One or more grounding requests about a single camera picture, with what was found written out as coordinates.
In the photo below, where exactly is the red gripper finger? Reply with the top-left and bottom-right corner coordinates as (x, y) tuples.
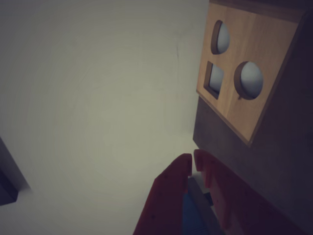
(132, 153), (193, 235)
(193, 149), (311, 235)

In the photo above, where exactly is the wooden shape sorter box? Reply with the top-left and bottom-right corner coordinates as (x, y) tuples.
(196, 0), (313, 152)

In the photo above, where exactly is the blue clamp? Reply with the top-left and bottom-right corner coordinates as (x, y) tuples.
(182, 176), (217, 235)

